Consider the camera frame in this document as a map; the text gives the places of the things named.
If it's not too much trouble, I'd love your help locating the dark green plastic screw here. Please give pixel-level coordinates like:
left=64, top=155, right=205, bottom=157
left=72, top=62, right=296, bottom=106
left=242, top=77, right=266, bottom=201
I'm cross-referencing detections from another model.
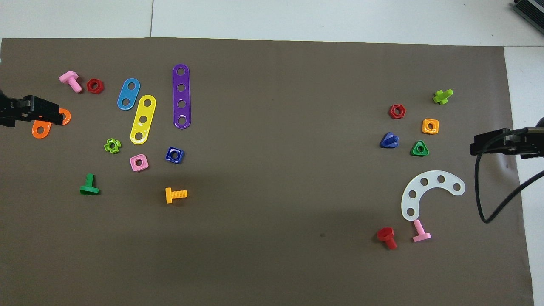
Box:
left=79, top=173, right=100, bottom=196

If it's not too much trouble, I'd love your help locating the yellow three-hole strip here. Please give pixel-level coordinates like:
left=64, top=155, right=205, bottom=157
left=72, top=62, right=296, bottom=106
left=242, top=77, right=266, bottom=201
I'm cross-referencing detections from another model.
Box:
left=130, top=94, right=157, bottom=145

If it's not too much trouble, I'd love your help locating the black ribbed box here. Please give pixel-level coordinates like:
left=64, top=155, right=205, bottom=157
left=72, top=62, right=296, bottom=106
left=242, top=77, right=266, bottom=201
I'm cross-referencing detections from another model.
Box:
left=512, top=0, right=544, bottom=34

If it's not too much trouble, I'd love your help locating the pink plastic screw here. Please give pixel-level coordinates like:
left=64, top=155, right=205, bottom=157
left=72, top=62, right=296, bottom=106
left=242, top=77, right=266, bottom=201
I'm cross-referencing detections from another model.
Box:
left=412, top=219, right=432, bottom=243
left=59, top=71, right=83, bottom=94

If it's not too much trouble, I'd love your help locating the red plastic screw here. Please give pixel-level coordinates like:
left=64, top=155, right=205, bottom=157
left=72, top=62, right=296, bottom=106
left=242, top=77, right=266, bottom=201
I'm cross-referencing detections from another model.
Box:
left=377, top=227, right=398, bottom=250

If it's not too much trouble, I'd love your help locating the pink square plastic nut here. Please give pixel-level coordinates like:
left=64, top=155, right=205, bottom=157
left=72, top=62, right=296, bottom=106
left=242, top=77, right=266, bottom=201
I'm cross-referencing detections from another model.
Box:
left=130, top=154, right=150, bottom=172

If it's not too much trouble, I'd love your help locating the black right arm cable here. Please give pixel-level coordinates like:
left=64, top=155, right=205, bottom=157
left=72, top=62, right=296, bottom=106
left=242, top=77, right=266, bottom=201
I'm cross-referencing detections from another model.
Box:
left=474, top=127, right=544, bottom=224

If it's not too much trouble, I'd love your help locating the brown table mat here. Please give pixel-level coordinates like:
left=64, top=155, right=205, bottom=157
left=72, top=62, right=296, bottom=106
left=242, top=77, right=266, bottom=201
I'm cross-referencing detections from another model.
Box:
left=0, top=37, right=535, bottom=306

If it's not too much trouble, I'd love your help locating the blue triangular-head plastic screw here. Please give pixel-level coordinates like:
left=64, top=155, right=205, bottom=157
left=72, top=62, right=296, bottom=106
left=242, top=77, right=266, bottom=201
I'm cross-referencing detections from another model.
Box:
left=380, top=132, right=400, bottom=149

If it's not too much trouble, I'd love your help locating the orange plastic screw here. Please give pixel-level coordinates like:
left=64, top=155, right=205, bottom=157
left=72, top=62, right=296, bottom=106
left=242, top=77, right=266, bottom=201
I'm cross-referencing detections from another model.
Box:
left=165, top=187, right=188, bottom=204

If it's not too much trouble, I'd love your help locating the purple four-hole strip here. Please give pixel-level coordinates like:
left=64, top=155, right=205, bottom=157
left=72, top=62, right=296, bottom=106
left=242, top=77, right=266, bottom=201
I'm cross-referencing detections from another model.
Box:
left=172, top=64, right=192, bottom=129

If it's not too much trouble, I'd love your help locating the orange three-hole angle plate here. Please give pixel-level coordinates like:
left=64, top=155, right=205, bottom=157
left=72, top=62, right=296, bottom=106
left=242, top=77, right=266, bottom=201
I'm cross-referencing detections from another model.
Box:
left=32, top=108, right=72, bottom=139

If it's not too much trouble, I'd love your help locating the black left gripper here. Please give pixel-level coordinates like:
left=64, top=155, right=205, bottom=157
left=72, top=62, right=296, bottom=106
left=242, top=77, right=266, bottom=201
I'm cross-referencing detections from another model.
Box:
left=0, top=89, right=63, bottom=128

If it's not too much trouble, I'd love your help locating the blue two-hole strip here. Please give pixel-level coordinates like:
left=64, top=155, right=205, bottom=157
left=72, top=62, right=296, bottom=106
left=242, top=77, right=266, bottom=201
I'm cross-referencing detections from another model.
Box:
left=117, top=78, right=141, bottom=111

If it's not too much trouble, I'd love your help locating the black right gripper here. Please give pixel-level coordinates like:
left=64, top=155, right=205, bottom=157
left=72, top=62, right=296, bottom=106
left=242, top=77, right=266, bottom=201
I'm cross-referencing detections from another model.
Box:
left=470, top=127, right=544, bottom=160

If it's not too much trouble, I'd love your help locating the white curved five-hole plate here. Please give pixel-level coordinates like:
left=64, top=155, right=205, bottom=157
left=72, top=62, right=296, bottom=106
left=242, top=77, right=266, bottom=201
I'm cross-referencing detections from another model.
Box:
left=401, top=170, right=466, bottom=221

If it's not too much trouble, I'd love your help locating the lime green plastic screw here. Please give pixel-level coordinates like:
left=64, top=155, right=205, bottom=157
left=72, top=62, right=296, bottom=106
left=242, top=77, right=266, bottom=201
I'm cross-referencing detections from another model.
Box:
left=433, top=89, right=454, bottom=105

